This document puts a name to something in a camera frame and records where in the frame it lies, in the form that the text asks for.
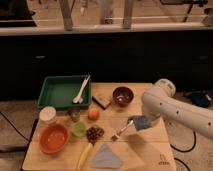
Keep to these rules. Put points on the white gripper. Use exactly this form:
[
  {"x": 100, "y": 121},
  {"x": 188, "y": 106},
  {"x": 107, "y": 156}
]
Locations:
[{"x": 153, "y": 118}]

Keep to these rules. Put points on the blue sponge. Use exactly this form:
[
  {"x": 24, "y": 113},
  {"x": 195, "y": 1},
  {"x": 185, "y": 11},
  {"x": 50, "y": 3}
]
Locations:
[{"x": 140, "y": 122}]

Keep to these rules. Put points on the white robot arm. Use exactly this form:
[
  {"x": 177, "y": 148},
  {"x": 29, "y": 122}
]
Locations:
[{"x": 158, "y": 101}]

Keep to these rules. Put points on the purple bowl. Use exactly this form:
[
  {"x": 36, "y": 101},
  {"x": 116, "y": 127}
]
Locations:
[{"x": 122, "y": 96}]

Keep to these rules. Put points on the orange bowl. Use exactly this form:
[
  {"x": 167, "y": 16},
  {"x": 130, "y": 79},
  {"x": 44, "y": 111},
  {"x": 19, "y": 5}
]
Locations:
[{"x": 53, "y": 139}]

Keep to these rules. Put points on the dark blue floor device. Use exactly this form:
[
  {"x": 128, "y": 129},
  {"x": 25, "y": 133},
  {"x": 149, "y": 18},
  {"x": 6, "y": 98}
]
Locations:
[{"x": 200, "y": 99}]

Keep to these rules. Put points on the brown wooden block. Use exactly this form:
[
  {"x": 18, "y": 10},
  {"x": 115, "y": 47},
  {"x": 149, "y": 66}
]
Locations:
[{"x": 103, "y": 101}]

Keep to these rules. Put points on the orange fruit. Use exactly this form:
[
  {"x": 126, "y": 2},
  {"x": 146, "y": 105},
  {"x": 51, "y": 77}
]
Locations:
[{"x": 93, "y": 114}]

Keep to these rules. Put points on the grey triangular cloth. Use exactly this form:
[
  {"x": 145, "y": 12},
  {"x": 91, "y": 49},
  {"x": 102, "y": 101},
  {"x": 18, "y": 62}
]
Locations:
[{"x": 105, "y": 158}]

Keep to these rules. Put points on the bunch of dark grapes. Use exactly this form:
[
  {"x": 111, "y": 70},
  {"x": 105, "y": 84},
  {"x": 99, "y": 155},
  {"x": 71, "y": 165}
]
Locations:
[{"x": 94, "y": 133}]

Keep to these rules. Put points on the yellow banana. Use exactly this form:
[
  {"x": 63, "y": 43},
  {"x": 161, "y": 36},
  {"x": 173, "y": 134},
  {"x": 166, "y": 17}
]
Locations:
[{"x": 83, "y": 156}]

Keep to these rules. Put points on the small green cup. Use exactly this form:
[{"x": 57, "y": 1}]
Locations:
[{"x": 78, "y": 129}]

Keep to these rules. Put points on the white plastic spoon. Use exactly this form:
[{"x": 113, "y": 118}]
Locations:
[{"x": 78, "y": 99}]

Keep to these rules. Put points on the green plastic tray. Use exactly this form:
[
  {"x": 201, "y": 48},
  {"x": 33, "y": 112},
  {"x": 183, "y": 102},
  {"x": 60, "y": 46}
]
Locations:
[{"x": 59, "y": 92}]

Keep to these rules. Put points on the white lidded jar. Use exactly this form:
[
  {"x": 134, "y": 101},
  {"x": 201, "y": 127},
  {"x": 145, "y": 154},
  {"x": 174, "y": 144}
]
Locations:
[{"x": 48, "y": 115}]

